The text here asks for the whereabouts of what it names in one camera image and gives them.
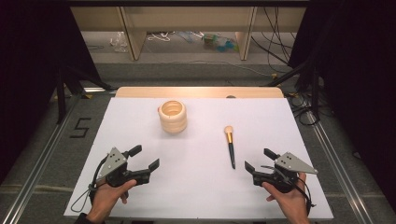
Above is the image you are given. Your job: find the dark curtain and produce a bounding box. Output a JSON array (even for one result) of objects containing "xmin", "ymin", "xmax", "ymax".
[
  {"xmin": 0, "ymin": 0, "xmax": 102, "ymax": 185},
  {"xmin": 287, "ymin": 0, "xmax": 396, "ymax": 214}
]

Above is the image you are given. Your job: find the person's left hand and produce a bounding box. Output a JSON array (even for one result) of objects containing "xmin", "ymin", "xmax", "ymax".
[{"xmin": 88, "ymin": 178, "xmax": 138, "ymax": 220}]

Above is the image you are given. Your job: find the ringed wooden brush holder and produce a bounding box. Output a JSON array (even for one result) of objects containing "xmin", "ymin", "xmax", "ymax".
[{"xmin": 157, "ymin": 99, "xmax": 189, "ymax": 135}]

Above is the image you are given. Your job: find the makeup brush with black handle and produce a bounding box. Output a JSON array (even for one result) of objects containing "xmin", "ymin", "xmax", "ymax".
[{"xmin": 223, "ymin": 125, "xmax": 237, "ymax": 170}]

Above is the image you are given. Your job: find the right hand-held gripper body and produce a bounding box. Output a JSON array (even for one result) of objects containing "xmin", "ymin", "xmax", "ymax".
[{"xmin": 251, "ymin": 151, "xmax": 319, "ymax": 194}]

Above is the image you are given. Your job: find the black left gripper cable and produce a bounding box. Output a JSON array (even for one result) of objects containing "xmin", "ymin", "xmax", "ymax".
[{"xmin": 70, "ymin": 154, "xmax": 109, "ymax": 214}]

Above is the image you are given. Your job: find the bundle of hanging black cables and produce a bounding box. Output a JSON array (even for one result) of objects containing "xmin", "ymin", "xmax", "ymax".
[{"xmin": 249, "ymin": 6, "xmax": 297, "ymax": 67}]

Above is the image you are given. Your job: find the light wooden shelf unit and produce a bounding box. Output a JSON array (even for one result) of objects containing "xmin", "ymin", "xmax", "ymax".
[{"xmin": 70, "ymin": 6, "xmax": 308, "ymax": 62}]

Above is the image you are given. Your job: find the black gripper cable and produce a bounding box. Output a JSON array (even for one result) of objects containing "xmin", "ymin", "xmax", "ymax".
[
  {"xmin": 261, "ymin": 164, "xmax": 317, "ymax": 217},
  {"xmin": 70, "ymin": 154, "xmax": 109, "ymax": 214}
]

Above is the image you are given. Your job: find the white cord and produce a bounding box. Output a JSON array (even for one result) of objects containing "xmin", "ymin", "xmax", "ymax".
[{"xmin": 147, "ymin": 31, "xmax": 176, "ymax": 43}]

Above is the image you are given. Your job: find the metal floor rail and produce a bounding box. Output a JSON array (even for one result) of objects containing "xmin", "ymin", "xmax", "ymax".
[
  {"xmin": 305, "ymin": 109, "xmax": 375, "ymax": 224},
  {"xmin": 0, "ymin": 94, "xmax": 86, "ymax": 224}
]

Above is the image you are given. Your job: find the thin white floor cable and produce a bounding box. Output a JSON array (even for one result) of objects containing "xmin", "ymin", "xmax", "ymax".
[{"xmin": 148, "ymin": 59, "xmax": 276, "ymax": 78}]

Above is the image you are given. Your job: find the tangle of black floor cables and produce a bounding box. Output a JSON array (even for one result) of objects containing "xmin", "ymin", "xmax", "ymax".
[{"xmin": 285, "ymin": 91, "xmax": 322, "ymax": 127}]

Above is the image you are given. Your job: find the black metal stand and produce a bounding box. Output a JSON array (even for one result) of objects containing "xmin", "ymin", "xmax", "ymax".
[
  {"xmin": 264, "ymin": 58, "xmax": 322, "ymax": 123},
  {"xmin": 55, "ymin": 64, "xmax": 114, "ymax": 125}
]

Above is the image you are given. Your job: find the clear plastic bag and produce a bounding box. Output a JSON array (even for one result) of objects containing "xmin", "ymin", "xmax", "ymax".
[{"xmin": 108, "ymin": 31, "xmax": 130, "ymax": 53}]

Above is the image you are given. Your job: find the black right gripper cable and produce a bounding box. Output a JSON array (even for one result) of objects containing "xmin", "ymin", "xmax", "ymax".
[{"xmin": 261, "ymin": 164, "xmax": 317, "ymax": 217}]

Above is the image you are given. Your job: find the person's right hand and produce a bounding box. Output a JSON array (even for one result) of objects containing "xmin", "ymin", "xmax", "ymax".
[{"xmin": 261, "ymin": 172, "xmax": 310, "ymax": 220}]

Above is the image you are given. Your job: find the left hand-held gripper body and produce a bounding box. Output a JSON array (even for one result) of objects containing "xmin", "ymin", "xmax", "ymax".
[{"xmin": 95, "ymin": 147, "xmax": 150, "ymax": 189}]

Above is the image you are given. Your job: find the white table mat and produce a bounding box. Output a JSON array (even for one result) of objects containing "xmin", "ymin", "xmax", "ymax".
[{"xmin": 63, "ymin": 96, "xmax": 334, "ymax": 220}]

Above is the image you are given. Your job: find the colourful plastic packet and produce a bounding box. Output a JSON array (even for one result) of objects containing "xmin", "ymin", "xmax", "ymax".
[{"xmin": 201, "ymin": 32, "xmax": 240, "ymax": 53}]

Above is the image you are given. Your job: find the light wooden table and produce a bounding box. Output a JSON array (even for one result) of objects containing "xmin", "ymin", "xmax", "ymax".
[{"xmin": 114, "ymin": 86, "xmax": 285, "ymax": 100}]

